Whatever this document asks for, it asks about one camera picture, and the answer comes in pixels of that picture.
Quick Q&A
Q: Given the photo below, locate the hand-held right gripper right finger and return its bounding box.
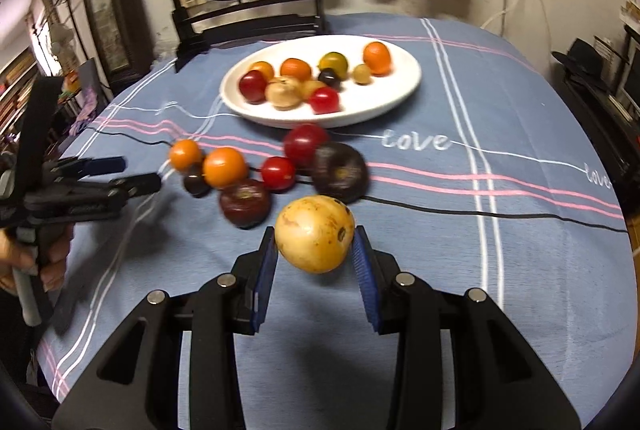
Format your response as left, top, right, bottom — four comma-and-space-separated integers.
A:
352, 226, 583, 430

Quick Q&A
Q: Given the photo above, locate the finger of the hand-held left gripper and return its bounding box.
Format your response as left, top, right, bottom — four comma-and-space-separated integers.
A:
109, 173, 162, 198
55, 156, 127, 176

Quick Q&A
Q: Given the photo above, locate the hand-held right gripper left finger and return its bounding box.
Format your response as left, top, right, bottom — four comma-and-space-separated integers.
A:
52, 226, 279, 430

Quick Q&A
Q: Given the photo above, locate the small orange mandarin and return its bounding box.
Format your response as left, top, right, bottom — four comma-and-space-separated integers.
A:
202, 147, 249, 189
169, 139, 203, 171

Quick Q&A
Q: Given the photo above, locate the pale yellow spotted fruit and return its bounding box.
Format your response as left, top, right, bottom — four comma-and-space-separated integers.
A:
274, 195, 356, 274

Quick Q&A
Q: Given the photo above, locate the dark red plum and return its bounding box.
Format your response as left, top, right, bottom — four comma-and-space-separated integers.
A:
238, 70, 268, 104

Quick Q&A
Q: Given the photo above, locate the yellow orange tomato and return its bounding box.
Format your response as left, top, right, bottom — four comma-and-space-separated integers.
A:
247, 60, 275, 82

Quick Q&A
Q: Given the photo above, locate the red cherry tomato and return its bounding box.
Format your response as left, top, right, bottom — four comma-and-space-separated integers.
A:
309, 87, 341, 115
260, 156, 297, 191

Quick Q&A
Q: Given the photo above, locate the large orange mandarin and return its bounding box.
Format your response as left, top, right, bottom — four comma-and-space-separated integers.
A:
363, 41, 392, 76
280, 57, 313, 82

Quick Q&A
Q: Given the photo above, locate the white oval plate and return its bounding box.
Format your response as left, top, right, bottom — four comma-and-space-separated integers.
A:
220, 35, 422, 129

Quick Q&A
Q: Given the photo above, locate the yellow green tinged tomato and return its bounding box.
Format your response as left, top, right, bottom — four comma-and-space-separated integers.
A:
319, 52, 349, 78

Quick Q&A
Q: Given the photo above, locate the person's left hand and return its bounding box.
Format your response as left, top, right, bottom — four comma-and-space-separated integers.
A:
0, 229, 74, 296

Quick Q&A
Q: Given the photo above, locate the chair with purple cloth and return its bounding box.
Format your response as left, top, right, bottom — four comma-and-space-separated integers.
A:
70, 57, 113, 136

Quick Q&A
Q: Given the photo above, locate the dark purple tomato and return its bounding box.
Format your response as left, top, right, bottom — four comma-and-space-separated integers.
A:
219, 179, 272, 229

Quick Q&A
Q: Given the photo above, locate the bookshelf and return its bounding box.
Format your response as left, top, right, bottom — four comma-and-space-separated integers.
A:
0, 45, 51, 136

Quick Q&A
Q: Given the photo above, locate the dark brown oval fruit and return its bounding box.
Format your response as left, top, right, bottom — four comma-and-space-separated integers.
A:
312, 142, 370, 204

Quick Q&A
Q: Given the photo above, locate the white fan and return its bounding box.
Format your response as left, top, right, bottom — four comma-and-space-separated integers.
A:
47, 22, 76, 76

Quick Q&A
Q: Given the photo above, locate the blue striped tablecloth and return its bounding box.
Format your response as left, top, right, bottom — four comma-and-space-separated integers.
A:
35, 12, 631, 430

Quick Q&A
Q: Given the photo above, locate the dark red tomato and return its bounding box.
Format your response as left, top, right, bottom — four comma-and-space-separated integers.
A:
283, 123, 329, 167

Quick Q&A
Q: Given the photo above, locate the black desk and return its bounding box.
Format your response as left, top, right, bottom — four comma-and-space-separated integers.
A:
555, 60, 640, 191

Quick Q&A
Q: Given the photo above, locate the black hat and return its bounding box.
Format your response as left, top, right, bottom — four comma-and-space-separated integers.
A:
551, 38, 608, 81

